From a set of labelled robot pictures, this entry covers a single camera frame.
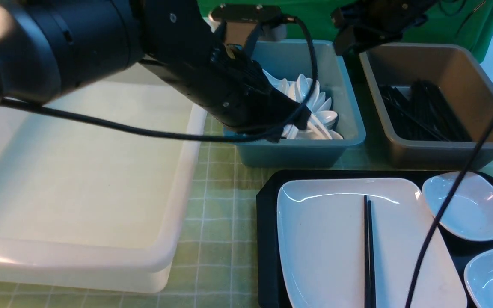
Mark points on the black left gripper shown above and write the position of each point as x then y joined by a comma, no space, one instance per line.
232,88

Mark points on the large white square plate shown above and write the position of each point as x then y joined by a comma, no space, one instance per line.
321,239

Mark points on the black chopstick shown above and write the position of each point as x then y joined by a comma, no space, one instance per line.
367,252
373,288

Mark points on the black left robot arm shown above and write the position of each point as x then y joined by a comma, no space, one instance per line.
51,48

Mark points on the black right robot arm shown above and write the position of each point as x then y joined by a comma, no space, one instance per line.
365,24

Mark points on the blue plastic spoon bin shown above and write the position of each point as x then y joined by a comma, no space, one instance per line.
288,59

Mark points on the pile of white spoons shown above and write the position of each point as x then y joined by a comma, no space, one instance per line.
322,118

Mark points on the green checked tablecloth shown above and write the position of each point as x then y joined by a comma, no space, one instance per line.
215,262

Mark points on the pile of black chopsticks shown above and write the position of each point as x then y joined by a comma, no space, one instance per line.
420,112

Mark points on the large white plastic tub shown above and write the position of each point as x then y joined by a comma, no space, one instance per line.
87,207

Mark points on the brown plastic chopstick bin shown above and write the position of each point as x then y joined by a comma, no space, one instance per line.
460,78

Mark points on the black serving tray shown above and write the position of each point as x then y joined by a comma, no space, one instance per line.
271,286

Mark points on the green backdrop cloth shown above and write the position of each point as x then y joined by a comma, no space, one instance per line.
472,28

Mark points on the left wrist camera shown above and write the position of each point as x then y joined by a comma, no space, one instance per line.
243,25

